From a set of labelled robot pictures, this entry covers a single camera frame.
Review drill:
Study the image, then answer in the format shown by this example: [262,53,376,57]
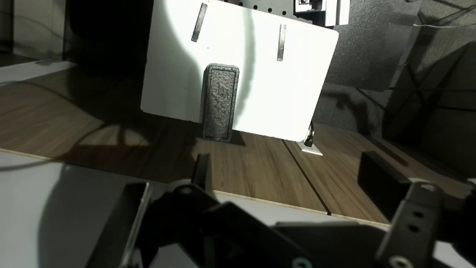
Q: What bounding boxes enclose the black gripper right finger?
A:
[357,151,446,268]

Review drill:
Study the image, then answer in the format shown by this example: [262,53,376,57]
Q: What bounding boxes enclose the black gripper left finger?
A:
[162,153,318,268]

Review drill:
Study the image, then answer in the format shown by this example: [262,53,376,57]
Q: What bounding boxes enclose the black foam whiteboard duster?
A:
[201,63,241,144]

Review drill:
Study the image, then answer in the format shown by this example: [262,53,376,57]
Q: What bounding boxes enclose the dark fabric curtain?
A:
[314,0,476,178]

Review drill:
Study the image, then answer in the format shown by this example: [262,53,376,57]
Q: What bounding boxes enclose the small white metal board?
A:
[138,0,342,145]

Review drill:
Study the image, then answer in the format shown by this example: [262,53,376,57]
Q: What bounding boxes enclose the white labelled box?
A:
[291,0,351,29]

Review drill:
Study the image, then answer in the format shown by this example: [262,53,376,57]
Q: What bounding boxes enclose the white board support bracket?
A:
[296,126,326,158]

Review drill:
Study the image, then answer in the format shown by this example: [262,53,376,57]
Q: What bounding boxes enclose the large wall whiteboard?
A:
[0,59,391,268]

